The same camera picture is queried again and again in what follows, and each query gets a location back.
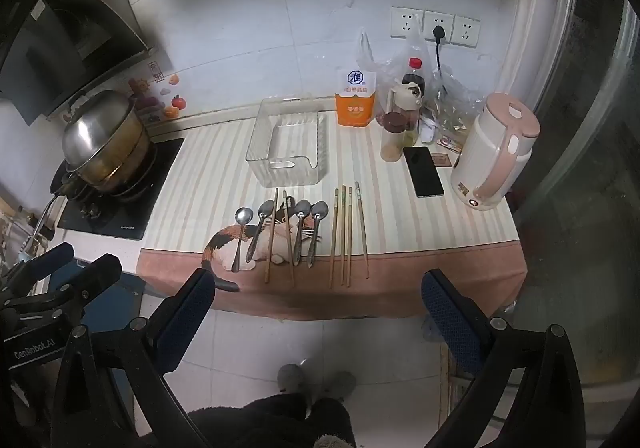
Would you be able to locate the blue cabinet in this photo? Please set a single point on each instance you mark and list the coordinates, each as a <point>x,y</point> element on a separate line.
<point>134,289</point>

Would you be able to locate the crumpled clear plastic bag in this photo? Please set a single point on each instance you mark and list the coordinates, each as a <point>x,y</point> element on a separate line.
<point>457,98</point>

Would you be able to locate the dark bottle with red cap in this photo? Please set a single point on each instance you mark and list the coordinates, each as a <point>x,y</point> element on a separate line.
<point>415,70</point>

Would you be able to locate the plastic jar with brown lid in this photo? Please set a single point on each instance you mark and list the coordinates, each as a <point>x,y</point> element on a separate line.
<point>391,138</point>

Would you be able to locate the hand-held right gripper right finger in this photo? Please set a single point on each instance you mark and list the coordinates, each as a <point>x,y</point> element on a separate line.
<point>450,323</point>

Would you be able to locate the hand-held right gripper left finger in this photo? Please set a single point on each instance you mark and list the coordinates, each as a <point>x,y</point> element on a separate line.
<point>186,312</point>

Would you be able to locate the stainless steel pot with lid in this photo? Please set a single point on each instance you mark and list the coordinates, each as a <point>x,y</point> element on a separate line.
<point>102,128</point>

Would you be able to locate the set of wooden chopsticks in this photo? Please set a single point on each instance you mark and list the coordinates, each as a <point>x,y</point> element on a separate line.
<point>343,238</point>

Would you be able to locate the small red and white packet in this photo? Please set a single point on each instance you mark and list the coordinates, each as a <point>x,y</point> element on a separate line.
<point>450,143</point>

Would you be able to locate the black cooktop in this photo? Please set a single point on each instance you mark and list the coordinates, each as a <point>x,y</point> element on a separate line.
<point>120,215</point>

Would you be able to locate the black range hood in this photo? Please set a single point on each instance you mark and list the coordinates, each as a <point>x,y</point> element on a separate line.
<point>60,43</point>

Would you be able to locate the orange and white salt bag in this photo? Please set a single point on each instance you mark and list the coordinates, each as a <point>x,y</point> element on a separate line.
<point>354,108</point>

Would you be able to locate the small white container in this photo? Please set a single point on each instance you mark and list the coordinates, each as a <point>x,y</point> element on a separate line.
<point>426,129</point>

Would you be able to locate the black smartphone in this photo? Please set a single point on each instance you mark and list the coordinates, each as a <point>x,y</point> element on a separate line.
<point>424,173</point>

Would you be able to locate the grey slipper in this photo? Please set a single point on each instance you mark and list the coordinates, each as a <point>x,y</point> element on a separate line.
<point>341,383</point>
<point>291,376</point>

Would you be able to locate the white wall socket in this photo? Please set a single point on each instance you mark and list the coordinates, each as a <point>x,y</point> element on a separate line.
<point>406,22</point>
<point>430,20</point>
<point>466,30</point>

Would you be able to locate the clear ribbed plastic container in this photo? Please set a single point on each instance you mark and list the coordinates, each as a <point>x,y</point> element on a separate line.
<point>287,165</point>

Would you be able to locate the fruit wall stickers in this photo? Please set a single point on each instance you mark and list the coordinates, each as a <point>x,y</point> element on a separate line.
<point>176,102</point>

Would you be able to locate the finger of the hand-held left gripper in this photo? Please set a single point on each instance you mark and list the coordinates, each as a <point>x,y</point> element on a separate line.
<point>60,252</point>
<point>104,269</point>

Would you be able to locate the round-bowl steel spoon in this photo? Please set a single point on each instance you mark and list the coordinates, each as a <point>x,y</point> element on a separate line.
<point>244,216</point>

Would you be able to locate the small brown card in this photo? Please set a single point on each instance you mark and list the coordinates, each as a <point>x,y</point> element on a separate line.
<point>442,161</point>

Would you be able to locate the striped cat print table mat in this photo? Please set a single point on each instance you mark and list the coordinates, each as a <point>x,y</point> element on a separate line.
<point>395,233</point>

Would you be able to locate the pink and white electric kettle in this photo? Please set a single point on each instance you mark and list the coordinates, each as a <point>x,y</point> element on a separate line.
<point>492,148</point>

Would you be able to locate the person's dark fuzzy clothing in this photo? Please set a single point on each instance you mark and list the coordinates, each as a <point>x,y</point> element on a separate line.
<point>260,420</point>

